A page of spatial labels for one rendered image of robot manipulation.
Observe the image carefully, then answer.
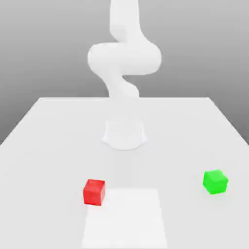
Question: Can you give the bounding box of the small red cube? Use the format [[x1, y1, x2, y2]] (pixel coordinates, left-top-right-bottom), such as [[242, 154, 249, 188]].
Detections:
[[83, 178, 106, 207]]

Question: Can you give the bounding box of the small green cube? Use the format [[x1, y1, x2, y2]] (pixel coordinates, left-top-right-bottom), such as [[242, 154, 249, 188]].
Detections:
[[202, 169, 229, 195]]

